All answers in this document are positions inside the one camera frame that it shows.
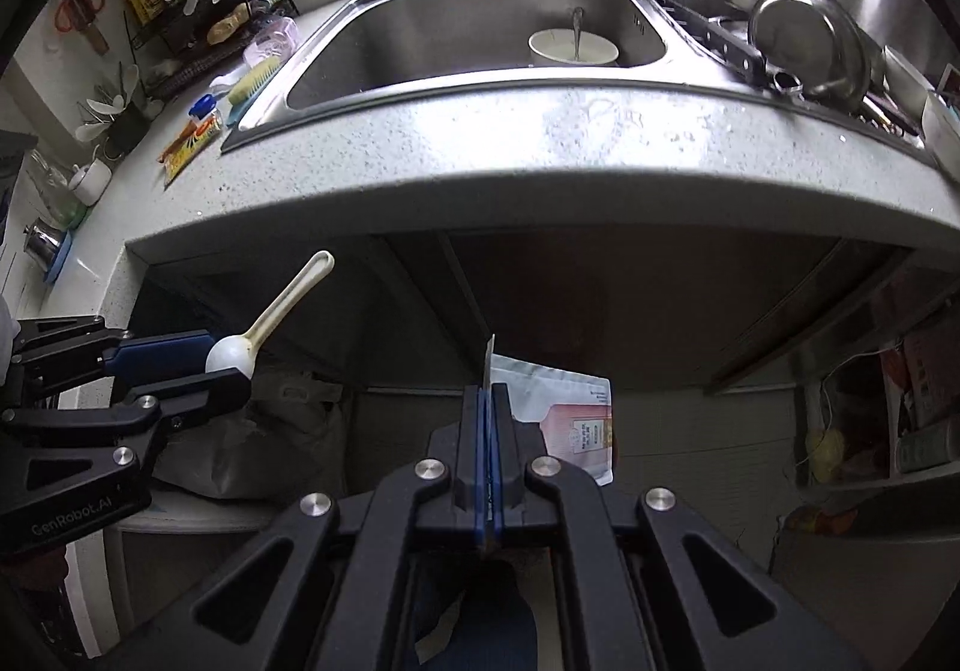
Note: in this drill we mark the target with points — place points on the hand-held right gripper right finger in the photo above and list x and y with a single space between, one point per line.
506 446

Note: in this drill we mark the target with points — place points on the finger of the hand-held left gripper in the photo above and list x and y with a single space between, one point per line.
195 394
165 349

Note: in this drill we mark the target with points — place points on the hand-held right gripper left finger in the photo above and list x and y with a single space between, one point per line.
469 446

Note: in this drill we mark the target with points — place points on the white pouch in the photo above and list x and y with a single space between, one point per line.
570 416

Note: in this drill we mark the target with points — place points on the white plastic spoon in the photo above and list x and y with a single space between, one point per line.
247 341

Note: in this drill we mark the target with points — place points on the white paper towel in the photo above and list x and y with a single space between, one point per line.
227 80

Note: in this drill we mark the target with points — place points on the clear plastic bottle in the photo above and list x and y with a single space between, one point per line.
271 41

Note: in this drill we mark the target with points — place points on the blue coaster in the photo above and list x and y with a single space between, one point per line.
58 262

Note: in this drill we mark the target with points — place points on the steel lidded mug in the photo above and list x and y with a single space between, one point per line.
43 242

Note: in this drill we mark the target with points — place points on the white lidded cup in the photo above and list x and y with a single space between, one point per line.
90 180

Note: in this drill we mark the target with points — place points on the clear glass bottle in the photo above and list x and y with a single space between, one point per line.
52 191

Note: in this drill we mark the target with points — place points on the yellow packet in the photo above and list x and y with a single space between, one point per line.
191 145

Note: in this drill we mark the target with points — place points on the black utensil holder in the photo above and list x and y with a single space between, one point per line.
129 130

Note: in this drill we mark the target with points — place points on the white soup spoon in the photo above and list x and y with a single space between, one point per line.
94 130

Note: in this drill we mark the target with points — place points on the blue bottle cap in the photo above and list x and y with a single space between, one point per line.
201 109

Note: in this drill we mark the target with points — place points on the yellow dish brush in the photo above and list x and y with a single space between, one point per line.
255 79

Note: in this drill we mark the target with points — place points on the brown loofah sponge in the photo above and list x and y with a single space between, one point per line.
227 25

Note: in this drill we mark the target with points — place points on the white ceramic bowl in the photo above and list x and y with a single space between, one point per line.
943 135
907 82
555 49

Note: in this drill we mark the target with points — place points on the stainless steel sink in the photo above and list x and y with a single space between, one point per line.
450 41

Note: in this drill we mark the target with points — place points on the steel basin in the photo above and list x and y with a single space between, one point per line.
806 38

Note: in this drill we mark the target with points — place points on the steel electric cooker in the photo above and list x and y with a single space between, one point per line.
900 4

